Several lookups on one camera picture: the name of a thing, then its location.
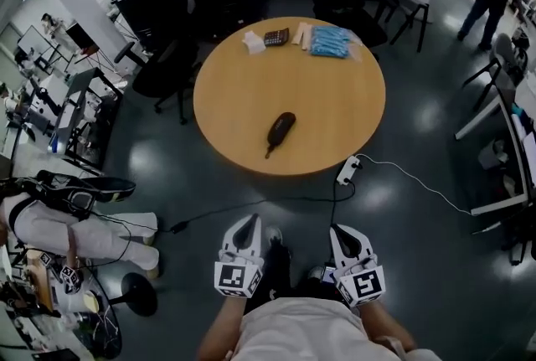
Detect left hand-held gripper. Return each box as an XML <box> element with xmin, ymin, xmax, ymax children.
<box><xmin>214</xmin><ymin>214</ymin><xmax>265</xmax><ymax>300</ymax></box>

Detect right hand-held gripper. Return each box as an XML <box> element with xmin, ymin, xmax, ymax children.
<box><xmin>328</xmin><ymin>224</ymin><xmax>387</xmax><ymax>308</ymax></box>

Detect black pouch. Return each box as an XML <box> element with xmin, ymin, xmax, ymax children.
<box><xmin>265</xmin><ymin>111</ymin><xmax>298</xmax><ymax>160</ymax></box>

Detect person's left forearm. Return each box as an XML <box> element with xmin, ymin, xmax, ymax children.
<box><xmin>195</xmin><ymin>295</ymin><xmax>253</xmax><ymax>361</ymax></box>

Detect person's right forearm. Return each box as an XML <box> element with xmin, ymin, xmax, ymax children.
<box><xmin>358</xmin><ymin>299</ymin><xmax>420</xmax><ymax>357</ymax></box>

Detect person's left shoe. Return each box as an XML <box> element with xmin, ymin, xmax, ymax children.
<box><xmin>265</xmin><ymin>224</ymin><xmax>285</xmax><ymax>245</ymax></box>

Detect person's black trousers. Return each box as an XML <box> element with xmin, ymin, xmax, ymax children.
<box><xmin>261</xmin><ymin>240</ymin><xmax>351</xmax><ymax>304</ymax></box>

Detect white power strip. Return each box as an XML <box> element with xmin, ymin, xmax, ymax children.
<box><xmin>336</xmin><ymin>154</ymin><xmax>363</xmax><ymax>187</ymax></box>

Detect person's white shirt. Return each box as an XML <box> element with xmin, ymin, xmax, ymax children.
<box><xmin>228</xmin><ymin>296</ymin><xmax>443</xmax><ymax>361</ymax></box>

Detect black stool base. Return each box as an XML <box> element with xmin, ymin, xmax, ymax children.
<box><xmin>109</xmin><ymin>271</ymin><xmax>160</xmax><ymax>318</ymax></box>

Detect black backpack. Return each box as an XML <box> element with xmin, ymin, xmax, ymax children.
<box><xmin>0</xmin><ymin>169</ymin><xmax>137</xmax><ymax>223</ymax></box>

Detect black office chair with armrests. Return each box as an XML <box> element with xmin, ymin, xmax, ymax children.
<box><xmin>113</xmin><ymin>0</ymin><xmax>203</xmax><ymax>126</ymax></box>

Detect white desk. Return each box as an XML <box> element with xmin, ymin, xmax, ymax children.
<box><xmin>453</xmin><ymin>72</ymin><xmax>536</xmax><ymax>219</ymax></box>

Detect white tissue packet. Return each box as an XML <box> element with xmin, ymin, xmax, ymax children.
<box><xmin>242</xmin><ymin>30</ymin><xmax>267</xmax><ymax>55</ymax></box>

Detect black metal cart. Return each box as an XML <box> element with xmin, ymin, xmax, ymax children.
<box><xmin>46</xmin><ymin>66</ymin><xmax>125</xmax><ymax>173</ymax></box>

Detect black calculator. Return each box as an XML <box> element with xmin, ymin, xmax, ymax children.
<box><xmin>263</xmin><ymin>27</ymin><xmax>291</xmax><ymax>48</ymax></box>

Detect bag of blue packets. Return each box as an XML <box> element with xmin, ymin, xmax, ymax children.
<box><xmin>308</xmin><ymin>25</ymin><xmax>363</xmax><ymax>62</ymax></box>

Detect beige wrapped sticks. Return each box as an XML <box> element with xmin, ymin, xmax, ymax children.
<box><xmin>291</xmin><ymin>20</ymin><xmax>313</xmax><ymax>52</ymax></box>

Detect grey office chair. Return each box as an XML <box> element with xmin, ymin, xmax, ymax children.
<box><xmin>460</xmin><ymin>31</ymin><xmax>529</xmax><ymax>114</ymax></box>

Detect grey chair with black legs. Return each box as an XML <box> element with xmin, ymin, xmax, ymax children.
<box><xmin>375</xmin><ymin>0</ymin><xmax>431</xmax><ymax>54</ymax></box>

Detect black cable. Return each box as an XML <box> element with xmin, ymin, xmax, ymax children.
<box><xmin>157</xmin><ymin>178</ymin><xmax>357</xmax><ymax>235</ymax></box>

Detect white cable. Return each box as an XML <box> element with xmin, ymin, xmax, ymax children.
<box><xmin>358</xmin><ymin>153</ymin><xmax>479</xmax><ymax>218</ymax></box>

